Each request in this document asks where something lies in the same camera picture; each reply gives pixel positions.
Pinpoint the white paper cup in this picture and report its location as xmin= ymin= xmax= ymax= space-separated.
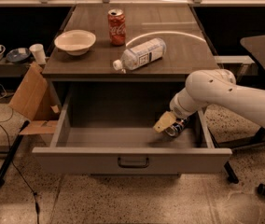
xmin=29 ymin=44 xmax=46 ymax=64

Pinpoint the grey open drawer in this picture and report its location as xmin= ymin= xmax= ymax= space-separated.
xmin=33 ymin=82 xmax=231 ymax=175

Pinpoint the brown cardboard box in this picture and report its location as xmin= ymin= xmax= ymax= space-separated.
xmin=8 ymin=62 xmax=62 ymax=135

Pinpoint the black stand leg left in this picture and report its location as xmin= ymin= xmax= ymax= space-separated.
xmin=0 ymin=133 xmax=23 ymax=188

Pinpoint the blue pepsi can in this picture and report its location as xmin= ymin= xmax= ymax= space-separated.
xmin=165 ymin=118 xmax=189 ymax=137

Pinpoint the black drawer handle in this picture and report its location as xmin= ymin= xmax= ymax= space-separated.
xmin=118 ymin=158 xmax=149 ymax=169

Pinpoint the red coca-cola can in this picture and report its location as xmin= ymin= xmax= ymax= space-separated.
xmin=107 ymin=8 xmax=126 ymax=46

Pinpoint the blue bowl on shelf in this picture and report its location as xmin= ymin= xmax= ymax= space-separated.
xmin=6 ymin=48 xmax=31 ymax=63

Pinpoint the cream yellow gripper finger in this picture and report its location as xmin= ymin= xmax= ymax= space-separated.
xmin=153 ymin=111 xmax=176 ymax=133

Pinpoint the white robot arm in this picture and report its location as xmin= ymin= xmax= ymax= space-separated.
xmin=154 ymin=69 xmax=265 ymax=133

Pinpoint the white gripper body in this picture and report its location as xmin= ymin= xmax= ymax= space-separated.
xmin=170 ymin=88 xmax=207 ymax=119

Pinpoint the clear plastic water bottle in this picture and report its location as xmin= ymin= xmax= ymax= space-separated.
xmin=113 ymin=38 xmax=166 ymax=71

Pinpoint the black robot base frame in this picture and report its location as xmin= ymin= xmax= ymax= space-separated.
xmin=208 ymin=127 xmax=265 ymax=184

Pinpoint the black cable on floor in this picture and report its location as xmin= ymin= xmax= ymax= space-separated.
xmin=0 ymin=105 xmax=41 ymax=224

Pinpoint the white ceramic bowl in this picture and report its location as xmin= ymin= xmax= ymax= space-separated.
xmin=54 ymin=30 xmax=96 ymax=56

